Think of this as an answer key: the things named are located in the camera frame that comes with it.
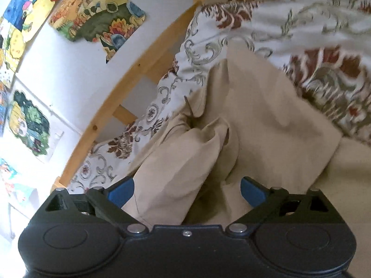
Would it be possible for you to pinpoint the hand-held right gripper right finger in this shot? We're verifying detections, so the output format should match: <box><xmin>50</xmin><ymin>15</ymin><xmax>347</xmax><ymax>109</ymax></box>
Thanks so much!
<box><xmin>227</xmin><ymin>176</ymin><xmax>330</xmax><ymax>235</ymax></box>

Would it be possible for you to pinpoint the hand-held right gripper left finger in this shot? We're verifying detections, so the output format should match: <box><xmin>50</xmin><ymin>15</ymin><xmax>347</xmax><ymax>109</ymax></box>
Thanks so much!
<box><xmin>43</xmin><ymin>177</ymin><xmax>149</xmax><ymax>236</ymax></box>

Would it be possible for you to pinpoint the beige hooded zip jacket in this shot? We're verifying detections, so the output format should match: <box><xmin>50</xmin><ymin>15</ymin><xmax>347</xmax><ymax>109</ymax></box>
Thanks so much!
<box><xmin>122</xmin><ymin>45</ymin><xmax>371</xmax><ymax>226</ymax></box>

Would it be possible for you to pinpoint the curled cartoon figure poster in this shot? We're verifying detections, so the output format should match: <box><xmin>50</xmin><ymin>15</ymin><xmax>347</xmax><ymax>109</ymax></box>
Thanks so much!
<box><xmin>0</xmin><ymin>157</ymin><xmax>37</xmax><ymax>210</ymax></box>

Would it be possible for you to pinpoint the blond cartoon figure poster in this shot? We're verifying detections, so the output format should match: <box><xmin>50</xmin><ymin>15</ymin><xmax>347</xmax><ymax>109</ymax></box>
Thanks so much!
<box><xmin>5</xmin><ymin>89</ymin><xmax>64</xmax><ymax>163</ymax></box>

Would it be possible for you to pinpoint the floral patterned bed sheet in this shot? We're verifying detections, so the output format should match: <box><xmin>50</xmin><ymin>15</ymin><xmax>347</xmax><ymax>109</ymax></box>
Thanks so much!
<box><xmin>68</xmin><ymin>0</ymin><xmax>371</xmax><ymax>194</ymax></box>

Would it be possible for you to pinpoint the wooden bed frame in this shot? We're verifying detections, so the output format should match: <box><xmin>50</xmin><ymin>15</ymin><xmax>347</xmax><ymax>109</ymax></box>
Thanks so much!
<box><xmin>52</xmin><ymin>0</ymin><xmax>292</xmax><ymax>192</ymax></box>

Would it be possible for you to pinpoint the colourful flower wall poster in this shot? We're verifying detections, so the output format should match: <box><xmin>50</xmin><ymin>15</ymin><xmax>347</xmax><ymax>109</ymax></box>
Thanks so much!
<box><xmin>49</xmin><ymin>0</ymin><xmax>147</xmax><ymax>63</ymax></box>

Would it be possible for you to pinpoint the blue and yellow wall poster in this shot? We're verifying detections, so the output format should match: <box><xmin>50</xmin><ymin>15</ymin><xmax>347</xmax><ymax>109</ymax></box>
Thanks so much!
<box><xmin>0</xmin><ymin>0</ymin><xmax>60</xmax><ymax>74</ymax></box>

